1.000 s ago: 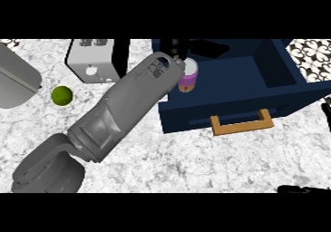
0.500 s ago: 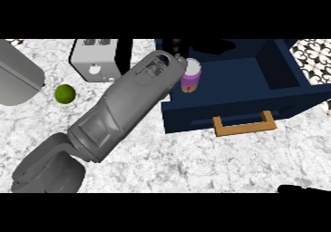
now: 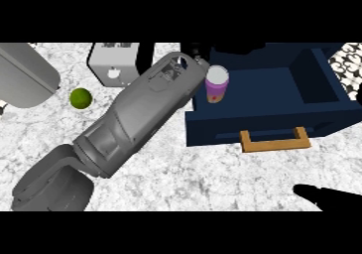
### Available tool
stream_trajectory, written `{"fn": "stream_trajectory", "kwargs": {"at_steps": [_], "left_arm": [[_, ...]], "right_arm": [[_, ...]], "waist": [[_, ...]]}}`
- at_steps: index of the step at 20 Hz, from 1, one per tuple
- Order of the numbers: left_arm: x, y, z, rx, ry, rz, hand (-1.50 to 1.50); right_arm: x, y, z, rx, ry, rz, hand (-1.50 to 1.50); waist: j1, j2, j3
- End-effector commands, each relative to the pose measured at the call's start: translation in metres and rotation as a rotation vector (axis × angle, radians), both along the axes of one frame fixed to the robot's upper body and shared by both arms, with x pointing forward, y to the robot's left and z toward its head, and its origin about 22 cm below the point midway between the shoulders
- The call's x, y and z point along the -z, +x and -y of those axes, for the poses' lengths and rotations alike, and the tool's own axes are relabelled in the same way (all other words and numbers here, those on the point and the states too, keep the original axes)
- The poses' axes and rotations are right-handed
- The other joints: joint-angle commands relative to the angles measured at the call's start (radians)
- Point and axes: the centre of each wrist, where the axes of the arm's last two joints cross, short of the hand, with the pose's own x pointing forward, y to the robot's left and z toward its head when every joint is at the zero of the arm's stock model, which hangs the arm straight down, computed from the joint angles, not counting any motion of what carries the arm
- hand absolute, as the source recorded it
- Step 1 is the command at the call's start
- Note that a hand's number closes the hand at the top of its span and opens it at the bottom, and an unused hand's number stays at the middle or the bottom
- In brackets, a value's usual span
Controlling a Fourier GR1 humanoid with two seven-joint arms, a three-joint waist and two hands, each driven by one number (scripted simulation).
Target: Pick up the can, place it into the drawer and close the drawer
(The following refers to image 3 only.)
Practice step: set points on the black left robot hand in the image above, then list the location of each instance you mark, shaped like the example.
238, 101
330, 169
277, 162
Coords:
197, 49

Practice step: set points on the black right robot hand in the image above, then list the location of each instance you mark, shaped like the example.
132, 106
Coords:
334, 198

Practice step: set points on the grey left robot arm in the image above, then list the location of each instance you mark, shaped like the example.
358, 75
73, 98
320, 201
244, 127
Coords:
129, 112

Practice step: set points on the purple can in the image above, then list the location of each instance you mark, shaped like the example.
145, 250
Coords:
216, 86

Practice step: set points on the navy blue drawer box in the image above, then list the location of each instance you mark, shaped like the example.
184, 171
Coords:
266, 82

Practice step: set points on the navy blue drawer front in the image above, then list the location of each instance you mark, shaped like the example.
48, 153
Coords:
222, 127

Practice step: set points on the white toaster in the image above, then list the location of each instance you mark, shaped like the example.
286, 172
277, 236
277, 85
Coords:
113, 66

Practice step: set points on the green lime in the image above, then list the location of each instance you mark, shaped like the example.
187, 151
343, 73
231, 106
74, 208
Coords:
80, 98

